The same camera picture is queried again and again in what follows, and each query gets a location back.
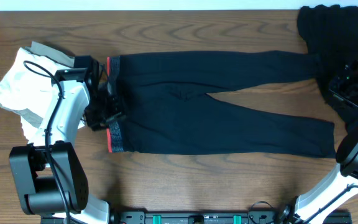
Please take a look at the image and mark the black leggings with red waistband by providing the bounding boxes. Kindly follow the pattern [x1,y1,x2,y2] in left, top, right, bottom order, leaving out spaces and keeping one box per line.
[108,51,335,158]

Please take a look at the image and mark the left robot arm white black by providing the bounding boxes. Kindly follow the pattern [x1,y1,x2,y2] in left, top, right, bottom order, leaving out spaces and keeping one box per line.
[9,56,126,223]

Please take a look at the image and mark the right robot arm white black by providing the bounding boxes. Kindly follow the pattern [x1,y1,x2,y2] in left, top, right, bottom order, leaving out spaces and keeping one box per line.
[275,59,358,223]

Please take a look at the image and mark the black folded garment pile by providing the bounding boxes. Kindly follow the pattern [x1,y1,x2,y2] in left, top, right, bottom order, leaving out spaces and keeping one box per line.
[297,5,358,131]

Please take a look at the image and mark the beige folded cloth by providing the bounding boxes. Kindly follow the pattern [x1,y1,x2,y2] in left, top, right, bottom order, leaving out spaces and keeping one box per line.
[21,41,75,128]

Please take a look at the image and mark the white crumpled cloth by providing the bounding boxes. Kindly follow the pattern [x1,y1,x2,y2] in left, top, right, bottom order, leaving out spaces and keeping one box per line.
[0,46,86,141]

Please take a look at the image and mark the black base rail with mounts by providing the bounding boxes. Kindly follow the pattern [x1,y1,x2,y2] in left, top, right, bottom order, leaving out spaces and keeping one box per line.
[40,201,352,224]

